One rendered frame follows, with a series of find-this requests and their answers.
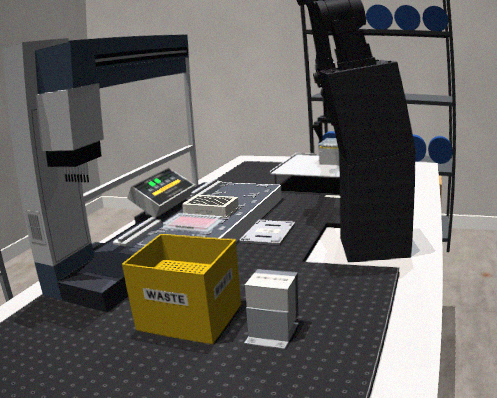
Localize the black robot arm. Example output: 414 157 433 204
297 0 376 103

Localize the yellow waste bin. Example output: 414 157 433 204
122 234 241 344

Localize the white well plate with pink wells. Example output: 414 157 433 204
162 213 223 233

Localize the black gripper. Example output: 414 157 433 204
312 102 333 142

